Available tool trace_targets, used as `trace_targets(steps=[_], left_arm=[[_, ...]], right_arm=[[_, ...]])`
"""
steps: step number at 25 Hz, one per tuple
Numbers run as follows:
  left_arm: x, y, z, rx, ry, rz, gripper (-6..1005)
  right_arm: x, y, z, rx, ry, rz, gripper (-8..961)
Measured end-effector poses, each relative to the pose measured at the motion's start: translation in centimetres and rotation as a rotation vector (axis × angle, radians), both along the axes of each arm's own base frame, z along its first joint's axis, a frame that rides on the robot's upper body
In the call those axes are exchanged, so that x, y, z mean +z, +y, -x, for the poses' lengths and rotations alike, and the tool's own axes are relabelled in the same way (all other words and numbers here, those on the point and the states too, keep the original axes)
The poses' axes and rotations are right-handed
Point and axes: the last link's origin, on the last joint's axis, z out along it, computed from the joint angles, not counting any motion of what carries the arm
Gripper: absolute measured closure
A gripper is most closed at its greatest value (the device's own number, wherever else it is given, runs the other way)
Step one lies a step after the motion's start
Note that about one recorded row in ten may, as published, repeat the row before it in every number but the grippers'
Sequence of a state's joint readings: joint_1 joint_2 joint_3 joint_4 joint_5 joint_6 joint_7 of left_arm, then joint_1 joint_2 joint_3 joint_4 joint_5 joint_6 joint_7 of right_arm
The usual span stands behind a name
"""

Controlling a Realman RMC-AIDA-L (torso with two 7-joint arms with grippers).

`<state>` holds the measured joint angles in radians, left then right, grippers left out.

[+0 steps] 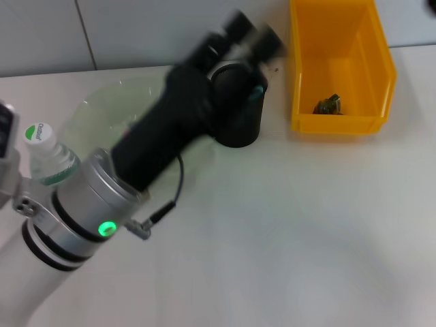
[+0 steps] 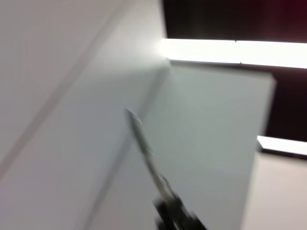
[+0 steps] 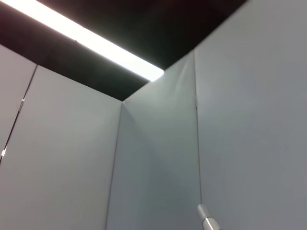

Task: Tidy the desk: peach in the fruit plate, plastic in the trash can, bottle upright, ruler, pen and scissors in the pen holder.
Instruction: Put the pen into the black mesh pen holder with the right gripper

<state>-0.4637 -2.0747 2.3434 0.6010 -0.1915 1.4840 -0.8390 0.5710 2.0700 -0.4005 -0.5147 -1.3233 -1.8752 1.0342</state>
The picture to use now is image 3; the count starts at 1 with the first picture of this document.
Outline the grey ballpoint pen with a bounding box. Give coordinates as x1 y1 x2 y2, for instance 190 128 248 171
196 203 221 230

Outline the ceiling light strip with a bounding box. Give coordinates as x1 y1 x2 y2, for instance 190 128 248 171
13 0 165 82

